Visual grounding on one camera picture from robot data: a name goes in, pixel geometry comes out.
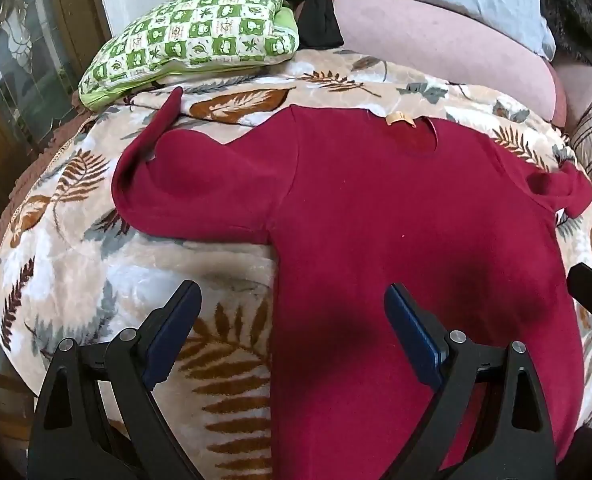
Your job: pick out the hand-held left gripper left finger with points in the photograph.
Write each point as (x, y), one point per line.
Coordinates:
(168, 340)

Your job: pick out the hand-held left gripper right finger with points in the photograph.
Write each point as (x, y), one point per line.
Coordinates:
(415, 335)

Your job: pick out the dark red sweater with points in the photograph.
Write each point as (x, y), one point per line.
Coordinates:
(375, 240)

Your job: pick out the leaf print blanket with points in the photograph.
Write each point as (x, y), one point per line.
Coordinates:
(101, 260)

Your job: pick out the pink cushion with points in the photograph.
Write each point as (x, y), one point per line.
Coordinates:
(583, 90)
(440, 40)

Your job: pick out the green checkered pillow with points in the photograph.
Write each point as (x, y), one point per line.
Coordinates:
(191, 40)

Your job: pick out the wooden glass door cabinet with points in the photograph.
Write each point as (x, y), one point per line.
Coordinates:
(21, 60)

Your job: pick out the black garment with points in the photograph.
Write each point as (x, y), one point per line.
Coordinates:
(316, 5)

